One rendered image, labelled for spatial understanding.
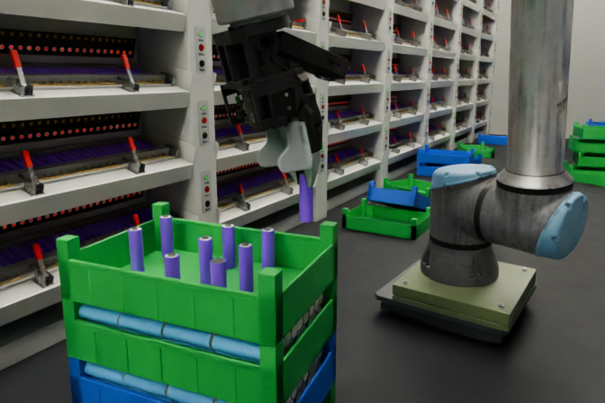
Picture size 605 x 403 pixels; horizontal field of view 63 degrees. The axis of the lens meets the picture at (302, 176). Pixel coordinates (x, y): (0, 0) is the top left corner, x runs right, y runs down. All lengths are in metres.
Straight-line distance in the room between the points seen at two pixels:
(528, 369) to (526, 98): 0.56
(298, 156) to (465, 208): 0.66
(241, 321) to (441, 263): 0.79
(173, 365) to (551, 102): 0.83
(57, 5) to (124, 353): 0.75
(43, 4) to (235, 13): 0.66
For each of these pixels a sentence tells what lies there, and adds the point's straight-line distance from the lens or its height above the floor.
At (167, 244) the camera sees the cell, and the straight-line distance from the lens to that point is 0.79.
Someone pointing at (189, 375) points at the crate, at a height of 0.26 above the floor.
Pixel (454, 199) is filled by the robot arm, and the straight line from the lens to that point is 1.21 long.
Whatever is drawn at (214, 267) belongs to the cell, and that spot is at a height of 0.38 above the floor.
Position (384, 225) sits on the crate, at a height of 0.04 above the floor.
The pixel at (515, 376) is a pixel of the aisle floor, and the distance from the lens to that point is 1.16.
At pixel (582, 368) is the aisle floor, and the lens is 1.25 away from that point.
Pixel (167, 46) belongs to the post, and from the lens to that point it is 1.46.
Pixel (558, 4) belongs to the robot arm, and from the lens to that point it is 1.08.
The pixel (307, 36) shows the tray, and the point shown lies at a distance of 1.92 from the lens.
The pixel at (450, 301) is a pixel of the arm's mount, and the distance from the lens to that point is 1.21.
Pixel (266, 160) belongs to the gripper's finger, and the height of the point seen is 0.49.
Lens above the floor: 0.60
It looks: 12 degrees down
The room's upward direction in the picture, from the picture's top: straight up
